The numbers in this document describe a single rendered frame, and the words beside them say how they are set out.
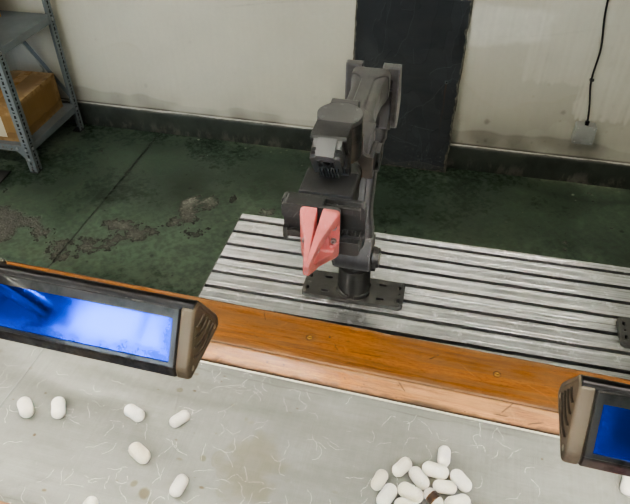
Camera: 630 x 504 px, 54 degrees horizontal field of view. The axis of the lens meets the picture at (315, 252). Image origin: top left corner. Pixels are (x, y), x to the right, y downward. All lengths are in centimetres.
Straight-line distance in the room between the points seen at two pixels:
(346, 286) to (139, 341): 63
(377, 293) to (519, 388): 36
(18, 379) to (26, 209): 178
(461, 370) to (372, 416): 16
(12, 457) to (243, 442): 33
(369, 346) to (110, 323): 50
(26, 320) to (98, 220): 197
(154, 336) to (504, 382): 58
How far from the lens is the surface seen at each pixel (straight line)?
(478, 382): 101
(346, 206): 74
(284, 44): 277
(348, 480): 91
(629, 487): 98
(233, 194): 268
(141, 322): 64
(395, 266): 131
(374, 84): 101
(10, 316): 72
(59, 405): 103
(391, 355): 101
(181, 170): 288
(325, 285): 124
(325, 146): 71
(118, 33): 306
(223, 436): 96
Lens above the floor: 154
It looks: 41 degrees down
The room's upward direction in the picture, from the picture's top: straight up
